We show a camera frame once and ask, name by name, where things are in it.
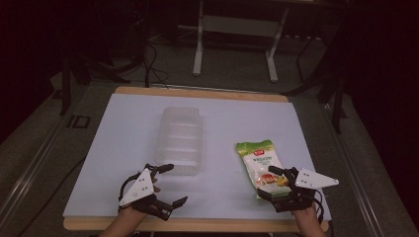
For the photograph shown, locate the green and white snack packet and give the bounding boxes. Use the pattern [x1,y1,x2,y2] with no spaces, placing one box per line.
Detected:
[235,139,293,200]

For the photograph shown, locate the white table mat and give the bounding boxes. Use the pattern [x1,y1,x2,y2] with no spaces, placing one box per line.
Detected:
[61,93,332,221]

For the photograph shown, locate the black metal stand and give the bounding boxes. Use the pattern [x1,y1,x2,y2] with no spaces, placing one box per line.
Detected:
[315,74,348,134]

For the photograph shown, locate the white metal stand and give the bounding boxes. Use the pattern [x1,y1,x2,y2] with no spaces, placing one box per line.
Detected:
[192,0,292,84]

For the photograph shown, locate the aluminium floor rail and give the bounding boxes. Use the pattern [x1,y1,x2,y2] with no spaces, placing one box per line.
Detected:
[0,113,68,225]
[320,101,385,237]

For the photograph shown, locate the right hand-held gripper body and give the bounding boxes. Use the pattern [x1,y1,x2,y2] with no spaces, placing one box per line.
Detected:
[272,166,340,213]

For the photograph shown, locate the person's right hand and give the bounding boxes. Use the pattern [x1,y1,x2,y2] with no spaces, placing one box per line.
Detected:
[292,204,319,222]

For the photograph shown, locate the black floor cable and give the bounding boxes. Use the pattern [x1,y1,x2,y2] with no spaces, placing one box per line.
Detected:
[140,41,171,90]

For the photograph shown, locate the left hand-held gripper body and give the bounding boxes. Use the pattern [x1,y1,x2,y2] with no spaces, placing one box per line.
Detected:
[118,163,173,222]

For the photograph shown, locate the person's left hand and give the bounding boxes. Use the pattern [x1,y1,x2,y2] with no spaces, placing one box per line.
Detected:
[122,177,163,220]

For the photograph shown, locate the clear plastic tray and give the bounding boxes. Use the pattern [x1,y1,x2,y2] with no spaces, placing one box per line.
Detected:
[155,105,205,178]

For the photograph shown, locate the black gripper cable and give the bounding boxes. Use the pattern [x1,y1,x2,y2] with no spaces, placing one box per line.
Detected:
[313,189,327,225]

